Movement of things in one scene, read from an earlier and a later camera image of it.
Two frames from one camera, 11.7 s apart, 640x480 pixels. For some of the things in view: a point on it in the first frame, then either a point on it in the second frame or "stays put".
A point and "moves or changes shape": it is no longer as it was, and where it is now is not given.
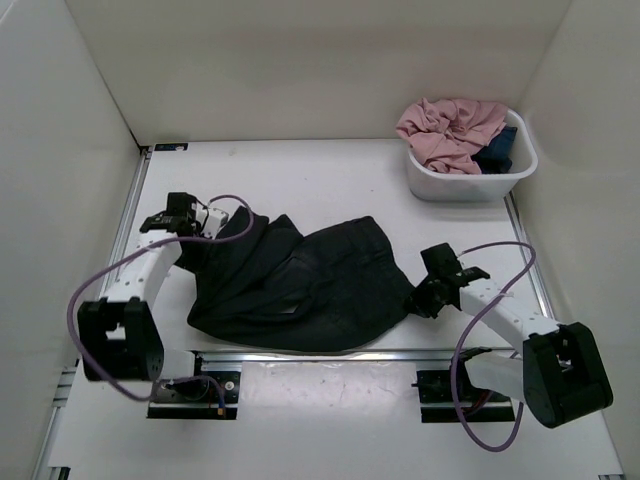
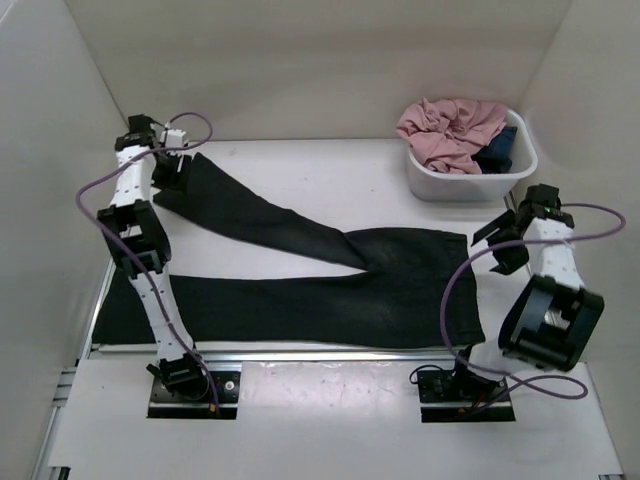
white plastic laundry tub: (428, 184) stays put
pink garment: (447, 134) stays put
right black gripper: (422, 307) → (509, 262)
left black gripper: (197, 230) → (175, 181)
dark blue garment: (495, 157) stays put
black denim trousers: (271, 287) moves or changes shape
